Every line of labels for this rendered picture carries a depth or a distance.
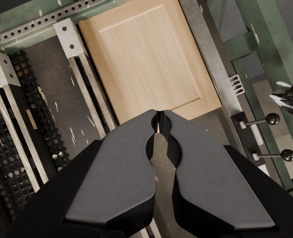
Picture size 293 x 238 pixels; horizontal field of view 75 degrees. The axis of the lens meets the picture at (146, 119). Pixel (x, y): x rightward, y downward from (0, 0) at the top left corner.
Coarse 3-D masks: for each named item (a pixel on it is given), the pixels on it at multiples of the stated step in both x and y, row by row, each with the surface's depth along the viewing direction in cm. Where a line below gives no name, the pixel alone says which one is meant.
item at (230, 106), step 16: (192, 0) 68; (192, 16) 68; (192, 32) 70; (208, 32) 68; (208, 48) 68; (208, 64) 68; (224, 80) 68; (224, 96) 68; (224, 112) 71; (240, 144) 69
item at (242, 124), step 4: (268, 116) 57; (272, 116) 57; (276, 116) 56; (256, 120) 62; (260, 120) 61; (264, 120) 60; (268, 120) 57; (272, 120) 57; (276, 120) 56; (240, 124) 66; (244, 124) 66; (248, 124) 65; (272, 124) 57
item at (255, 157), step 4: (256, 152) 66; (284, 152) 58; (288, 152) 57; (292, 152) 57; (252, 156) 67; (256, 156) 66; (260, 156) 65; (264, 156) 64; (268, 156) 63; (272, 156) 62; (276, 156) 60; (280, 156) 60; (284, 156) 57; (288, 156) 56; (292, 156) 56; (256, 160) 66; (284, 160) 58; (288, 160) 57; (292, 160) 57
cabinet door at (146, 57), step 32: (160, 0) 70; (96, 32) 70; (128, 32) 70; (160, 32) 70; (96, 64) 70; (128, 64) 70; (160, 64) 70; (192, 64) 70; (128, 96) 70; (160, 96) 70; (192, 96) 70
